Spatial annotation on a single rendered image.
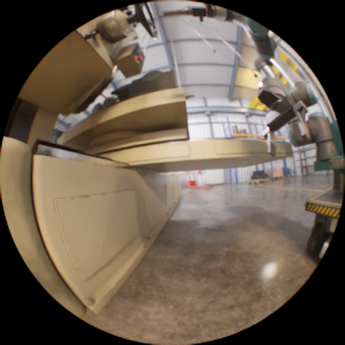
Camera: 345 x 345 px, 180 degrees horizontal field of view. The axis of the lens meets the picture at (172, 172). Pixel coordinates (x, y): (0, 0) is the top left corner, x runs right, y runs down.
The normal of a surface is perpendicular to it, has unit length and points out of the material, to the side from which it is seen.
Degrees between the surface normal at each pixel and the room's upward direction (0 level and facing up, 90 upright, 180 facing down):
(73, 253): 90
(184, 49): 169
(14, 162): 90
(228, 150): 90
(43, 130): 90
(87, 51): 180
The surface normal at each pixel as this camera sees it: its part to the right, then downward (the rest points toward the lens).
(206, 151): -0.18, -0.06
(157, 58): 0.02, 0.97
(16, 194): 0.98, -0.07
